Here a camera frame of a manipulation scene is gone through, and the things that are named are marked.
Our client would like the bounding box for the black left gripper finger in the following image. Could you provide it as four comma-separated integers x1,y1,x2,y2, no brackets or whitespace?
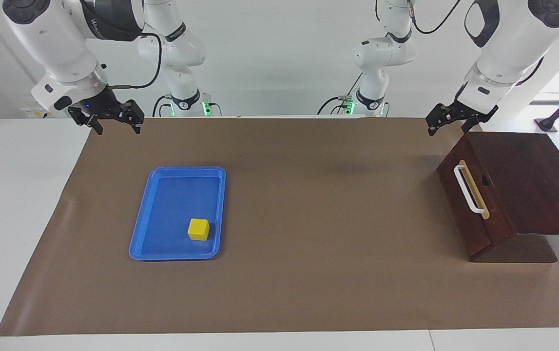
425,103,458,137
461,104,500,134

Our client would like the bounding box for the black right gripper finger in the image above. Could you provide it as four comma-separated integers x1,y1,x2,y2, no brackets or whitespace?
68,105,105,136
116,99,145,135

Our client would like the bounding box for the wooden drawer with white handle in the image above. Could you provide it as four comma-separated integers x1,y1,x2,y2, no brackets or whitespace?
437,133,518,262

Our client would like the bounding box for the yellow cube block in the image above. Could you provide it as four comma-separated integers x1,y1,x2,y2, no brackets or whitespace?
188,218,210,241

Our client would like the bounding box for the dark wooden cabinet box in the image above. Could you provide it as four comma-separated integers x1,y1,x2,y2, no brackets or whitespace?
436,131,559,264

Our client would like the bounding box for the blue plastic tray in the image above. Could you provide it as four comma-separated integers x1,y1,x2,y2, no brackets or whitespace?
129,166,227,261

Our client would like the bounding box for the brown paper table mat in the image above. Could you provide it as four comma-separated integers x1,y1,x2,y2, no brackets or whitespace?
0,117,559,337

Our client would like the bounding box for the black right arm base cable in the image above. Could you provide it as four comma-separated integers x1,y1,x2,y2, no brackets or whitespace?
152,94,173,117

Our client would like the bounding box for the black arm base cable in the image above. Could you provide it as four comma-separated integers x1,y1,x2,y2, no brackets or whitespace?
317,73,364,116
152,94,173,117

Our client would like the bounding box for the black left arm base cable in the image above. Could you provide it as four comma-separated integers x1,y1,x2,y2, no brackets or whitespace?
317,73,364,116

